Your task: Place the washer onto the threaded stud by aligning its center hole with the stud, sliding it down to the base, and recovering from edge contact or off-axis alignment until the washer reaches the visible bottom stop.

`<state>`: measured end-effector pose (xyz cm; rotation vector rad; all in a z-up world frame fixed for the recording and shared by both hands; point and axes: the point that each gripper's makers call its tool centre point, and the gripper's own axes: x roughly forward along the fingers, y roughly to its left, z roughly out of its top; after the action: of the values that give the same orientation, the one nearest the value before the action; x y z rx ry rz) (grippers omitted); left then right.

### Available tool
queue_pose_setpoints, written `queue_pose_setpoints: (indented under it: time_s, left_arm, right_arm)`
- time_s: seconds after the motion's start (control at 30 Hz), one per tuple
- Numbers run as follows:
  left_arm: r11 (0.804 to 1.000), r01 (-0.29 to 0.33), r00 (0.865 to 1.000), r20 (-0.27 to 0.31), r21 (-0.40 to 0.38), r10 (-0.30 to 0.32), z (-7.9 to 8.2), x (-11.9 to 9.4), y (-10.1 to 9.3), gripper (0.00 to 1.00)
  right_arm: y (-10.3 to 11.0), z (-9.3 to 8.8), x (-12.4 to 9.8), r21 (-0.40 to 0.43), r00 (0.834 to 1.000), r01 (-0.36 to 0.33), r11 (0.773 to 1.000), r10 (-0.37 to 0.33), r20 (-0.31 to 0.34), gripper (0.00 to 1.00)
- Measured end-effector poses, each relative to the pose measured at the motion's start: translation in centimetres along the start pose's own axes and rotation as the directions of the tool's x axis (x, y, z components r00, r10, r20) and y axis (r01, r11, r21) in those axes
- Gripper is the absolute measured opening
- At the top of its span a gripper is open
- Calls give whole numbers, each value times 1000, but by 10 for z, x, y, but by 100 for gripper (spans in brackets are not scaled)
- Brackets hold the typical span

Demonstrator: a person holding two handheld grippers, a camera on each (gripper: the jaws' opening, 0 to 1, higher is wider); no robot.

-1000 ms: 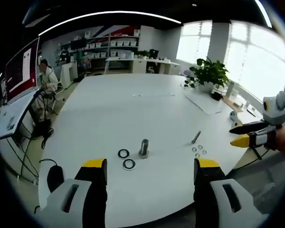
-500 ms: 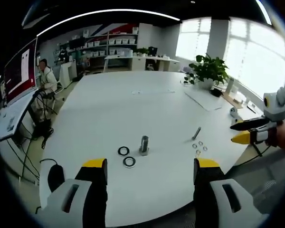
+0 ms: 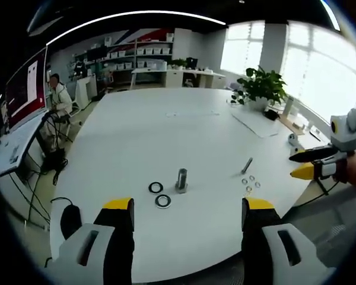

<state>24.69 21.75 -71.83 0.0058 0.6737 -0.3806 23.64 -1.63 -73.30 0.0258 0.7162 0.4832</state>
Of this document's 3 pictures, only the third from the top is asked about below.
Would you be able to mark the loose metal bolt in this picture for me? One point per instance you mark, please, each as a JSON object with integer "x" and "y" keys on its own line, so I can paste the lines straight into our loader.
{"x": 247, "y": 165}

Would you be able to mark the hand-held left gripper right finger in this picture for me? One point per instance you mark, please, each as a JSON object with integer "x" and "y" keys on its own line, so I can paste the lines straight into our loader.
{"x": 264, "y": 234}

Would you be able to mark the white cylinder bottle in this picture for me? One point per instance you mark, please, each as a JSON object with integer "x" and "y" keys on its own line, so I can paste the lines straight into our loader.
{"x": 288, "y": 106}

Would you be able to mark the metal threaded stud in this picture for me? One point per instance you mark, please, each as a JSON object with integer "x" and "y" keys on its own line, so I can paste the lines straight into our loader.
{"x": 181, "y": 179}

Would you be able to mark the white side desk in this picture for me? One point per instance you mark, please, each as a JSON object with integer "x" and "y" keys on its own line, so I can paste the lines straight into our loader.
{"x": 15, "y": 142}

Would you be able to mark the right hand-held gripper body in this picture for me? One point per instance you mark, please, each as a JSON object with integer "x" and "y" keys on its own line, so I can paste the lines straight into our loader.
{"x": 342, "y": 132}

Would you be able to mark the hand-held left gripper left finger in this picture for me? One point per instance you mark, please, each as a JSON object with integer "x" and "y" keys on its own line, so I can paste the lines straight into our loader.
{"x": 105, "y": 237}

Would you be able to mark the white low cabinet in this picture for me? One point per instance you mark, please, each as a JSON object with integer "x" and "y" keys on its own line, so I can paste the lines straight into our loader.
{"x": 178, "y": 77}

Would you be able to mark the green potted plant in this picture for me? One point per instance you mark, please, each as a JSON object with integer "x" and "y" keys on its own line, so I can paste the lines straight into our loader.
{"x": 264, "y": 86}

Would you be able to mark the black computer mouse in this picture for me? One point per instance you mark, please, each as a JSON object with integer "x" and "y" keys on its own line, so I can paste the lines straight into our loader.
{"x": 69, "y": 221}

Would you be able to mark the wooden board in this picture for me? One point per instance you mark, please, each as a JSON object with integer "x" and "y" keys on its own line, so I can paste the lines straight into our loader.
{"x": 292, "y": 124}

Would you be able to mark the black washer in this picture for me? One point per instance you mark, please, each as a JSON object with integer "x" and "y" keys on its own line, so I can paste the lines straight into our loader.
{"x": 150, "y": 187}

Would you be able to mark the small black object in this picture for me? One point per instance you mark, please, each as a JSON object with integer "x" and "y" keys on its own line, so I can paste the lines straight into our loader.
{"x": 272, "y": 115}

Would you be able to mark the small white device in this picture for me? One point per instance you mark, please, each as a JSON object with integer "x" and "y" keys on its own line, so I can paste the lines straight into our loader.
{"x": 293, "y": 140}

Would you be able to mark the white storage shelf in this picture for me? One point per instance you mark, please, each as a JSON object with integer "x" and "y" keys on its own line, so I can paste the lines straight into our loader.
{"x": 142, "y": 55}

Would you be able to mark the white paper sheet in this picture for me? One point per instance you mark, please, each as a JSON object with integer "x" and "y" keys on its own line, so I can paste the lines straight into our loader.
{"x": 256, "y": 123}

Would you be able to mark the large red display screen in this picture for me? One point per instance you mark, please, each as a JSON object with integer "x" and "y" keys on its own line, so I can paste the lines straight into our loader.
{"x": 26, "y": 86}

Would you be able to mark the silver washer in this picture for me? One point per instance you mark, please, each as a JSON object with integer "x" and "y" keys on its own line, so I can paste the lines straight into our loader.
{"x": 158, "y": 202}

